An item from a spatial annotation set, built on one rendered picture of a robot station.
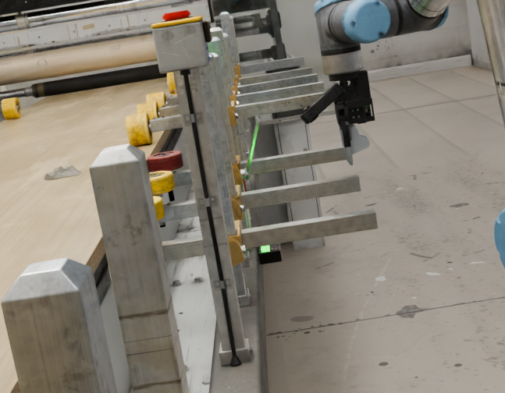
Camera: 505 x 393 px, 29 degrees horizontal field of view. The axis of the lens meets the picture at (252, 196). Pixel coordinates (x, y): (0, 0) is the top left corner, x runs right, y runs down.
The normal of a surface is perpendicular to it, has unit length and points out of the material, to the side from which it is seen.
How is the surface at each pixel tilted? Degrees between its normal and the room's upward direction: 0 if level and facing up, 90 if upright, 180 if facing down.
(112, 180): 90
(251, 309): 0
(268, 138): 90
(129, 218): 90
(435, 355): 0
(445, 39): 90
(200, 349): 0
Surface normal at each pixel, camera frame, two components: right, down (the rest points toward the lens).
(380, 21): 0.25, 0.16
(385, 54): 0.03, 0.21
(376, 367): -0.16, -0.97
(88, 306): 0.99, -0.15
